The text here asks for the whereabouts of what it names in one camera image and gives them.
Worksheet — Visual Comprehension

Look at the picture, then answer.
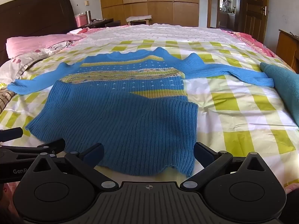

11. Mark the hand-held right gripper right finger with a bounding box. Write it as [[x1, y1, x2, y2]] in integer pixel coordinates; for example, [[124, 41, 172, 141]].
[[181, 142, 265, 189]]

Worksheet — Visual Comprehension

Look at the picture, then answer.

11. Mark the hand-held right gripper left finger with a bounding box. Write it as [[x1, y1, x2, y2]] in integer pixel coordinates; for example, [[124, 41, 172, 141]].
[[33, 143, 118, 189]]

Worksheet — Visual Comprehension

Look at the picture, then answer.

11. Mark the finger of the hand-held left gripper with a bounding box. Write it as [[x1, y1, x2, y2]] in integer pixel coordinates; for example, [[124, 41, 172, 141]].
[[0, 138, 66, 162], [0, 127, 23, 143]]

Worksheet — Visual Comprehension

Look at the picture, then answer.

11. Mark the blue striped knit sweater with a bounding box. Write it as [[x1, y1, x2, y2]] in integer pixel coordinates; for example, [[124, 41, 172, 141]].
[[7, 47, 275, 177]]

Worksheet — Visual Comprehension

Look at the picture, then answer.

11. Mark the brown plaid cloth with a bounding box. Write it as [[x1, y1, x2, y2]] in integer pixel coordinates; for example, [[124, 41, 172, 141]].
[[0, 89, 17, 113]]

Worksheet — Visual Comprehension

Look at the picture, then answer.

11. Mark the green checked bed sheet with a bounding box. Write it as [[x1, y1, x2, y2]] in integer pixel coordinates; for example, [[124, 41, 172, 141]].
[[0, 38, 299, 193]]

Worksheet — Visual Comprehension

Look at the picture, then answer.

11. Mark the heart print duvet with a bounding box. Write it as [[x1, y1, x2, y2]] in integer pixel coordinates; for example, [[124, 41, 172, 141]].
[[0, 41, 73, 85]]

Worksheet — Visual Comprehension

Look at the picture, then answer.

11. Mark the pink pillow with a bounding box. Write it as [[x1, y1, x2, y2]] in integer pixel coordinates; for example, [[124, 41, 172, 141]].
[[6, 34, 84, 59]]

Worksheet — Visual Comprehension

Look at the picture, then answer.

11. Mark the teal cloth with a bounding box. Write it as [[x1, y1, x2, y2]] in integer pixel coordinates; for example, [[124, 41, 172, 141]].
[[260, 62, 299, 120]]

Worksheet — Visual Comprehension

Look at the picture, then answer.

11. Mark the pink patterned quilt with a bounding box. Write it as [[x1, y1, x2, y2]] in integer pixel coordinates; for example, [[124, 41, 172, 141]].
[[220, 29, 277, 59]]

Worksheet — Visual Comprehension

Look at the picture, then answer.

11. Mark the dark wooden headboard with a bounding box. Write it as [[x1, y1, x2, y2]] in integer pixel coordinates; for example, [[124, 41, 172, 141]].
[[0, 0, 77, 67]]

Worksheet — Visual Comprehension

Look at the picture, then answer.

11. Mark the white floral bed sheet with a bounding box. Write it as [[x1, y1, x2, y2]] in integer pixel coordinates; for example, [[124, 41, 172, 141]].
[[70, 23, 234, 50]]

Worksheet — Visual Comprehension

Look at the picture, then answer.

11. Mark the pink box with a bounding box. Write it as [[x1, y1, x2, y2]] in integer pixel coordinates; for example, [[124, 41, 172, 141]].
[[74, 13, 89, 27]]

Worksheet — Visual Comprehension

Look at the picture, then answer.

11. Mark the dark nightstand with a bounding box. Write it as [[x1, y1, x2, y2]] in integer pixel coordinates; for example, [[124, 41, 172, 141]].
[[84, 18, 121, 29]]

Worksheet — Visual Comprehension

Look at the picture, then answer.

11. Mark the wooden stool with white cushion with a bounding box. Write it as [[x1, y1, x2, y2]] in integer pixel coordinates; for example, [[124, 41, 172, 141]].
[[126, 15, 152, 26]]

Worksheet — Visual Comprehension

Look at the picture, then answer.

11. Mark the brown wooden door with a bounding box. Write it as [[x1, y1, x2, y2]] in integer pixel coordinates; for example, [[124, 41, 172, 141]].
[[239, 0, 268, 35]]

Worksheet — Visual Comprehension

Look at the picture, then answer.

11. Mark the wooden wardrobe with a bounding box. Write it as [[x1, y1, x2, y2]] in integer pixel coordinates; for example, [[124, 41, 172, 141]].
[[98, 0, 199, 27]]

